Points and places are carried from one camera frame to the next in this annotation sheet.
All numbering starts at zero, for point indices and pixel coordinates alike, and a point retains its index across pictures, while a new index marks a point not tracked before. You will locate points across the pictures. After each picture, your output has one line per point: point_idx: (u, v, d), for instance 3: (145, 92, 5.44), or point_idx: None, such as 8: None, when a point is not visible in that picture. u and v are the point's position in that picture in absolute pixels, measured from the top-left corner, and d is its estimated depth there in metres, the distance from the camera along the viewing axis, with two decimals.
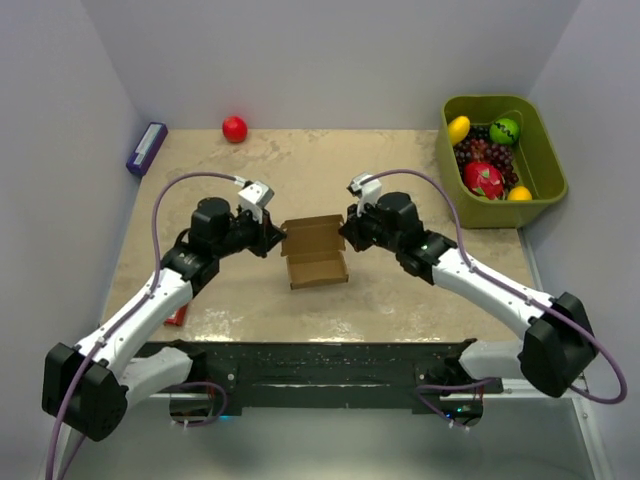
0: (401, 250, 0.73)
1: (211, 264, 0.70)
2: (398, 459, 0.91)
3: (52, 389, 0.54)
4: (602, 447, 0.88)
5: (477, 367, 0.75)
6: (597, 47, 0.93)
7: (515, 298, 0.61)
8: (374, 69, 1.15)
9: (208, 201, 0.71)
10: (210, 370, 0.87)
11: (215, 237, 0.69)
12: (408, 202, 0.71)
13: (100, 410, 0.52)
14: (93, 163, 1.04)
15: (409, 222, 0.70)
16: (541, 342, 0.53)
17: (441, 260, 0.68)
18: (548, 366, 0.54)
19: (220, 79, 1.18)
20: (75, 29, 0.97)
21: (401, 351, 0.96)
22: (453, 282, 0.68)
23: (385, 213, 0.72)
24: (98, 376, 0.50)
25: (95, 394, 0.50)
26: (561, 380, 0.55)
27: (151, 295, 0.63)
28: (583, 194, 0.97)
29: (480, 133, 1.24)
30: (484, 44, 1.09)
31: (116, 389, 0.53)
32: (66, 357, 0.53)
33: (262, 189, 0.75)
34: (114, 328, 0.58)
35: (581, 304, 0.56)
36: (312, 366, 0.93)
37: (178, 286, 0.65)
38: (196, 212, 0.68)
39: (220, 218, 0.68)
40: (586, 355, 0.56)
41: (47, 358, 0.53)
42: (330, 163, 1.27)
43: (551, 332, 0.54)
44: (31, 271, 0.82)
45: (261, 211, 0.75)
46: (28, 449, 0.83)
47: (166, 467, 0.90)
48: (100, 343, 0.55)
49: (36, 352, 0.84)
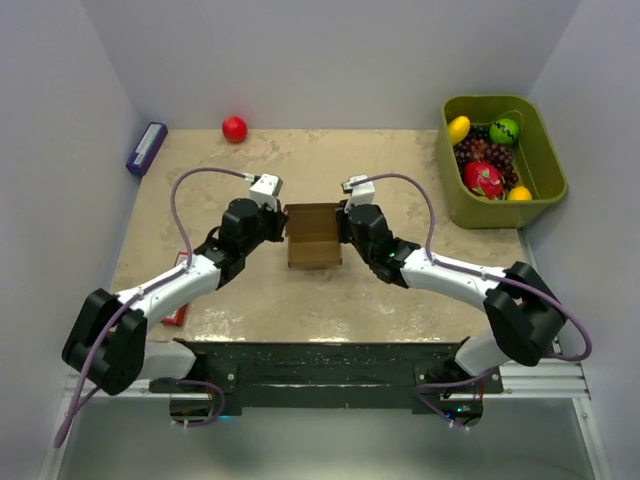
0: (373, 260, 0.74)
1: (239, 262, 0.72)
2: (398, 459, 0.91)
3: (79, 333, 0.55)
4: (601, 447, 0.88)
5: (472, 363, 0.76)
6: (597, 47, 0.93)
7: (473, 277, 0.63)
8: (374, 69, 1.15)
9: (239, 200, 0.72)
10: (210, 370, 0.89)
11: (244, 235, 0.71)
12: (378, 214, 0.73)
13: (124, 362, 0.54)
14: (93, 163, 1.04)
15: (380, 233, 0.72)
16: (500, 309, 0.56)
17: (407, 261, 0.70)
18: (513, 332, 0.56)
19: (220, 79, 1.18)
20: (75, 30, 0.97)
21: (401, 351, 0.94)
22: (421, 279, 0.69)
23: (356, 226, 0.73)
24: (133, 323, 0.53)
25: (128, 340, 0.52)
26: (533, 346, 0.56)
27: (187, 270, 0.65)
28: (582, 194, 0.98)
29: (480, 133, 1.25)
30: (484, 45, 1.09)
31: (141, 344, 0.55)
32: (103, 301, 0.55)
33: (274, 180, 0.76)
34: (152, 286, 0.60)
35: (531, 270, 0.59)
36: (312, 365, 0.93)
37: (212, 270, 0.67)
38: (227, 211, 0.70)
39: (250, 218, 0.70)
40: (554, 318, 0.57)
41: (87, 300, 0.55)
42: (330, 164, 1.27)
43: (509, 300, 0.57)
44: (31, 272, 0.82)
45: (276, 201, 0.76)
46: (28, 450, 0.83)
47: (167, 467, 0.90)
48: (139, 296, 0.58)
49: (36, 353, 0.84)
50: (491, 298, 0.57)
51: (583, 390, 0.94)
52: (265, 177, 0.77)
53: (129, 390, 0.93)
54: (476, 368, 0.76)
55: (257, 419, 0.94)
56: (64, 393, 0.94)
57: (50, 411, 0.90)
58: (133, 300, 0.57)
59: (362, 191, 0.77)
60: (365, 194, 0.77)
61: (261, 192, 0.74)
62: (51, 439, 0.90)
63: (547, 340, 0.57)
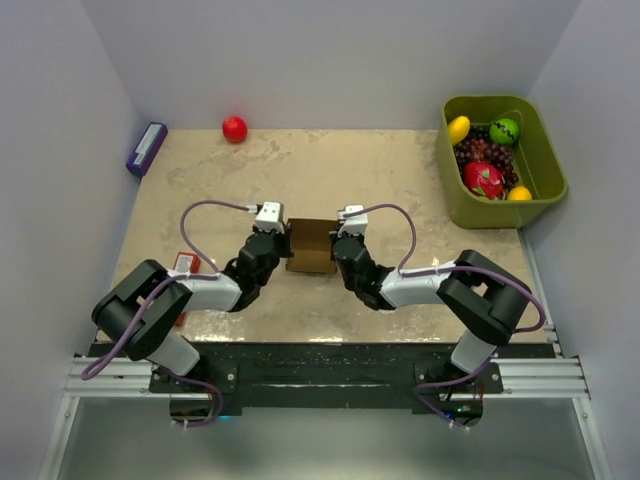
0: (357, 288, 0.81)
1: (252, 291, 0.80)
2: (398, 459, 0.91)
3: (123, 291, 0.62)
4: (602, 446, 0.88)
5: (469, 361, 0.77)
6: (596, 47, 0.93)
7: (432, 275, 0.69)
8: (373, 69, 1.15)
9: (253, 237, 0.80)
10: (210, 370, 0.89)
11: (259, 268, 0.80)
12: (361, 248, 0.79)
13: (154, 326, 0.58)
14: (93, 163, 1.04)
15: (365, 265, 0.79)
16: (451, 296, 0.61)
17: (384, 282, 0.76)
18: (471, 315, 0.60)
19: (220, 78, 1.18)
20: (75, 30, 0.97)
21: (401, 350, 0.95)
22: (396, 295, 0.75)
23: (342, 260, 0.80)
24: (178, 292, 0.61)
25: (171, 304, 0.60)
26: (494, 323, 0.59)
27: (217, 278, 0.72)
28: (582, 194, 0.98)
29: (480, 134, 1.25)
30: (484, 45, 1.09)
31: (174, 319, 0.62)
32: (155, 269, 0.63)
33: (277, 207, 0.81)
34: (195, 276, 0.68)
35: (479, 254, 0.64)
36: (312, 365, 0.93)
37: (237, 289, 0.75)
38: (244, 248, 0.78)
39: (264, 255, 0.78)
40: (511, 292, 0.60)
41: (142, 264, 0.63)
42: (330, 164, 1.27)
43: (459, 285, 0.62)
44: (31, 271, 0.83)
45: (281, 226, 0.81)
46: (28, 450, 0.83)
47: (167, 468, 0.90)
48: (185, 277, 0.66)
49: (36, 352, 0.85)
50: (443, 288, 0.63)
51: (583, 390, 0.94)
52: (267, 204, 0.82)
53: (129, 390, 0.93)
54: (471, 364, 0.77)
55: (257, 419, 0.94)
56: (64, 392, 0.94)
57: (50, 411, 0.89)
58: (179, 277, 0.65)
59: (355, 220, 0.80)
60: (359, 224, 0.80)
61: (268, 220, 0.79)
62: (51, 439, 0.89)
63: (508, 315, 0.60)
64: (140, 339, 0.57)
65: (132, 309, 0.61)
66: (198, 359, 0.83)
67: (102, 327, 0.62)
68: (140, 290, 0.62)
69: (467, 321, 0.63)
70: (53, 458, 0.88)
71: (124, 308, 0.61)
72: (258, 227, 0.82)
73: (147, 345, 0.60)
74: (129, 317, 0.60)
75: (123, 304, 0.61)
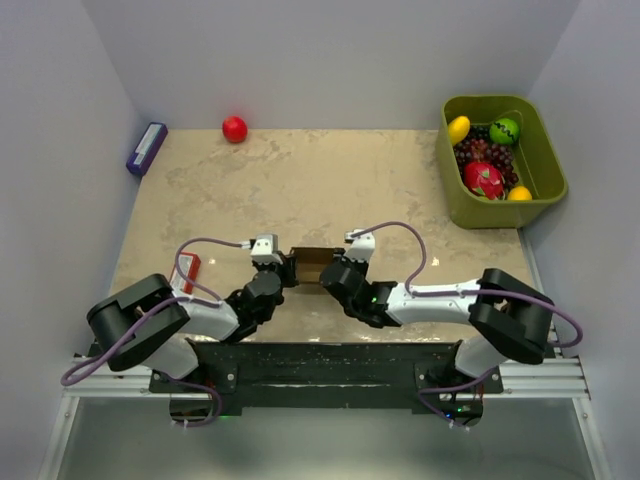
0: (359, 312, 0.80)
1: (248, 328, 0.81)
2: (398, 460, 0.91)
3: (122, 298, 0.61)
4: (602, 446, 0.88)
5: (472, 367, 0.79)
6: (596, 48, 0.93)
7: (453, 297, 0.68)
8: (373, 69, 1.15)
9: (263, 273, 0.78)
10: (210, 371, 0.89)
11: (260, 306, 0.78)
12: (347, 268, 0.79)
13: (142, 345, 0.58)
14: (93, 163, 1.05)
15: (355, 282, 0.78)
16: (488, 325, 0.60)
17: (391, 301, 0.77)
18: (509, 341, 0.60)
19: (220, 79, 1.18)
20: (76, 30, 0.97)
21: (401, 350, 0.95)
22: (407, 312, 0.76)
23: (329, 286, 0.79)
24: (176, 315, 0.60)
25: (166, 325, 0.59)
26: (530, 345, 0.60)
27: (219, 305, 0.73)
28: (582, 194, 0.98)
29: (480, 133, 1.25)
30: (484, 45, 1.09)
31: (165, 339, 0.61)
32: (161, 285, 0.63)
33: (270, 240, 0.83)
34: (198, 300, 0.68)
35: (503, 274, 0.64)
36: (312, 365, 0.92)
37: (235, 320, 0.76)
38: (250, 283, 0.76)
39: (269, 296, 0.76)
40: (538, 311, 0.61)
41: (150, 277, 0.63)
42: (330, 163, 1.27)
43: (491, 310, 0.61)
44: (31, 271, 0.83)
45: (277, 255, 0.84)
46: (28, 450, 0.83)
47: (167, 468, 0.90)
48: (188, 301, 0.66)
49: (36, 353, 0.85)
50: (476, 315, 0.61)
51: (583, 391, 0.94)
52: (260, 238, 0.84)
53: (129, 391, 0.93)
54: (478, 371, 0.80)
55: (256, 419, 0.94)
56: (65, 393, 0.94)
57: (50, 410, 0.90)
58: (183, 299, 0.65)
59: (361, 243, 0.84)
60: (366, 246, 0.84)
61: (262, 253, 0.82)
62: (51, 439, 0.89)
63: (540, 334, 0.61)
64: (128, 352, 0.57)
65: (127, 319, 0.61)
66: (197, 365, 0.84)
67: (93, 328, 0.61)
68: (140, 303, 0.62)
69: (496, 343, 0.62)
70: (53, 459, 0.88)
71: (119, 316, 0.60)
72: (257, 260, 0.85)
73: (131, 358, 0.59)
74: (121, 326, 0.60)
75: (120, 312, 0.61)
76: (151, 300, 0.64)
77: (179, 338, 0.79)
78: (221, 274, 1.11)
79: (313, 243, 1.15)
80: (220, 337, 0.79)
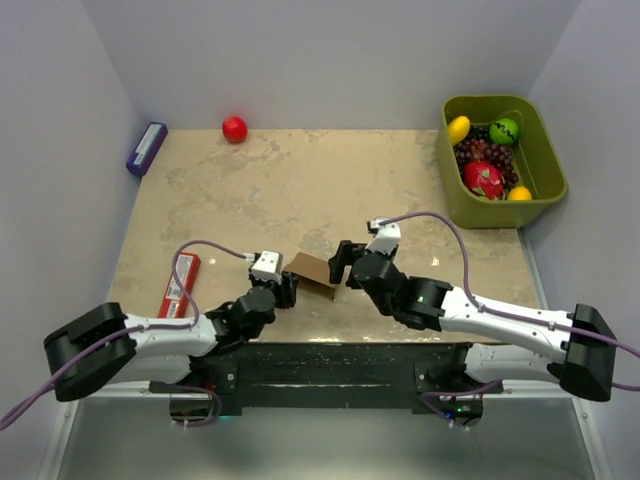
0: (396, 310, 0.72)
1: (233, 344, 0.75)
2: (398, 460, 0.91)
3: (72, 329, 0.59)
4: (602, 446, 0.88)
5: (488, 374, 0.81)
6: (596, 49, 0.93)
7: (539, 327, 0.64)
8: (373, 69, 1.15)
9: (260, 288, 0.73)
10: (210, 370, 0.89)
11: (249, 322, 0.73)
12: (384, 262, 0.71)
13: (84, 381, 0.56)
14: (93, 163, 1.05)
15: (394, 278, 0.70)
16: (583, 367, 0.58)
17: (447, 310, 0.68)
18: (595, 385, 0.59)
19: (220, 79, 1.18)
20: (76, 30, 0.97)
21: (400, 350, 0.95)
22: (461, 325, 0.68)
23: (365, 281, 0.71)
24: (119, 351, 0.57)
25: (106, 363, 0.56)
26: (609, 390, 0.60)
27: (190, 327, 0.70)
28: (582, 195, 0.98)
29: (480, 133, 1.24)
30: (484, 45, 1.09)
31: (112, 372, 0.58)
32: (112, 315, 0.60)
33: (275, 257, 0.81)
34: (155, 326, 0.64)
35: (595, 313, 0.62)
36: (313, 366, 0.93)
37: (213, 338, 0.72)
38: (243, 296, 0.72)
39: (260, 313, 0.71)
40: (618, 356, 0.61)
41: (103, 305, 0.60)
42: (330, 163, 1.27)
43: (586, 352, 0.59)
44: (31, 271, 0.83)
45: (278, 274, 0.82)
46: (27, 449, 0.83)
47: (166, 468, 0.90)
48: (141, 330, 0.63)
49: (36, 352, 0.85)
50: (572, 356, 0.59)
51: None
52: (266, 254, 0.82)
53: (129, 390, 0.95)
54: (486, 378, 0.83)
55: (256, 419, 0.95)
56: None
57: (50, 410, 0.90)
58: (134, 330, 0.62)
59: (386, 233, 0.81)
60: (390, 235, 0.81)
61: (263, 269, 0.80)
62: (51, 438, 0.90)
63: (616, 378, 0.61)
64: (66, 386, 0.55)
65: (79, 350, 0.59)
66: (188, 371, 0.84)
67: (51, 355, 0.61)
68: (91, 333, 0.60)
69: (576, 381, 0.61)
70: (53, 458, 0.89)
71: (70, 348, 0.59)
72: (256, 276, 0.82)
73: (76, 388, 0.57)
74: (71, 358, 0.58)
75: (73, 342, 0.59)
76: (106, 329, 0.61)
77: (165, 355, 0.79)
78: (220, 274, 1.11)
79: (312, 243, 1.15)
80: (201, 352, 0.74)
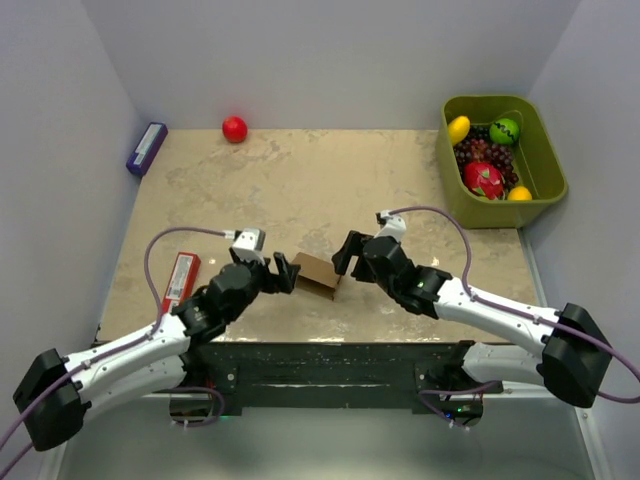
0: (398, 293, 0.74)
1: (216, 328, 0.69)
2: (398, 460, 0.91)
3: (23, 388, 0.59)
4: (602, 446, 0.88)
5: (486, 374, 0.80)
6: (595, 49, 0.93)
7: (523, 320, 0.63)
8: (373, 69, 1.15)
9: (232, 267, 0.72)
10: (210, 370, 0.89)
11: (229, 302, 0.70)
12: (394, 244, 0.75)
13: (54, 428, 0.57)
14: (93, 163, 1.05)
15: (399, 260, 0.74)
16: (559, 361, 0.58)
17: (441, 295, 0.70)
18: (572, 381, 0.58)
19: (220, 79, 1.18)
20: (76, 30, 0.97)
21: (400, 351, 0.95)
22: (454, 313, 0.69)
23: (372, 260, 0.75)
24: (68, 397, 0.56)
25: (58, 413, 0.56)
26: (588, 390, 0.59)
27: (150, 337, 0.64)
28: (582, 195, 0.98)
29: (480, 133, 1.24)
30: (484, 44, 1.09)
31: (76, 414, 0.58)
32: (51, 363, 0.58)
33: (254, 233, 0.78)
34: (101, 356, 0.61)
35: (585, 313, 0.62)
36: (313, 365, 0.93)
37: (181, 337, 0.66)
38: (217, 277, 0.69)
39: (239, 290, 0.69)
40: (604, 359, 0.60)
41: (41, 355, 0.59)
42: (330, 163, 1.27)
43: (566, 347, 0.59)
44: (30, 271, 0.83)
45: (260, 254, 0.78)
46: (27, 449, 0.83)
47: (166, 468, 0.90)
48: (85, 367, 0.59)
49: (36, 352, 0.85)
50: (550, 349, 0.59)
51: None
52: (245, 232, 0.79)
53: None
54: (484, 378, 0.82)
55: (256, 419, 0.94)
56: None
57: None
58: (76, 372, 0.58)
59: (391, 226, 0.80)
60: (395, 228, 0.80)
61: (244, 247, 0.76)
62: None
63: (599, 381, 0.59)
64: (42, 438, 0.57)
65: None
66: (184, 375, 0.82)
67: None
68: (43, 383, 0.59)
69: (556, 381, 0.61)
70: (53, 458, 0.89)
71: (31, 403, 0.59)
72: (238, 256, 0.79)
73: (50, 437, 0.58)
74: None
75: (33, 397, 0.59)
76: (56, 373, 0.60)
77: (150, 367, 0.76)
78: None
79: (312, 243, 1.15)
80: (179, 352, 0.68)
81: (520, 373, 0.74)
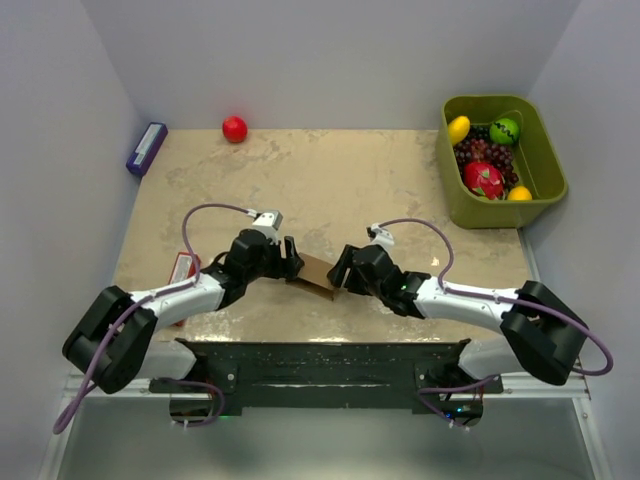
0: (385, 297, 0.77)
1: (240, 287, 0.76)
2: (398, 459, 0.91)
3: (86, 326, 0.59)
4: (602, 447, 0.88)
5: (477, 368, 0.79)
6: (595, 49, 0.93)
7: (487, 301, 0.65)
8: (374, 69, 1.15)
9: (251, 230, 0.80)
10: (210, 370, 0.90)
11: (251, 261, 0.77)
12: (380, 251, 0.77)
13: (127, 359, 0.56)
14: (94, 162, 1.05)
15: (384, 266, 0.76)
16: (518, 333, 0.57)
17: (419, 291, 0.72)
18: (535, 354, 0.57)
19: (220, 79, 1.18)
20: (76, 31, 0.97)
21: (401, 351, 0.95)
22: (434, 308, 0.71)
23: (361, 266, 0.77)
24: (142, 321, 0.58)
25: (137, 335, 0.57)
26: (555, 363, 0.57)
27: (195, 284, 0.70)
28: (582, 194, 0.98)
29: (480, 133, 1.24)
30: (484, 45, 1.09)
31: (146, 345, 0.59)
32: (116, 296, 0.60)
33: (273, 213, 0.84)
34: (161, 292, 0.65)
35: (544, 289, 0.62)
36: (313, 365, 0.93)
37: (218, 288, 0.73)
38: (238, 238, 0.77)
39: (258, 246, 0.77)
40: (569, 332, 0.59)
41: (104, 292, 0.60)
42: (329, 163, 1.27)
43: (525, 321, 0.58)
44: (30, 272, 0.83)
45: (276, 232, 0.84)
46: (27, 449, 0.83)
47: (166, 468, 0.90)
48: (151, 299, 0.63)
49: (36, 352, 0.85)
50: (508, 323, 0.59)
51: (583, 390, 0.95)
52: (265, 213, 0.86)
53: (129, 390, 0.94)
54: (480, 374, 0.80)
55: (256, 419, 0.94)
56: (64, 393, 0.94)
57: (49, 411, 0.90)
58: (145, 300, 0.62)
59: (380, 239, 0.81)
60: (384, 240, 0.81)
61: (263, 225, 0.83)
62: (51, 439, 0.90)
63: (567, 354, 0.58)
64: (108, 374, 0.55)
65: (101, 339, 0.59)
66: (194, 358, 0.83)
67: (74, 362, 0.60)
68: (105, 321, 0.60)
69: (523, 358, 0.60)
70: (53, 459, 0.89)
71: (92, 342, 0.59)
72: None
73: (118, 375, 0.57)
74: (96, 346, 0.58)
75: (92, 338, 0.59)
76: (116, 311, 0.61)
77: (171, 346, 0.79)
78: None
79: (313, 242, 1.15)
80: (213, 304, 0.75)
81: (509, 362, 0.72)
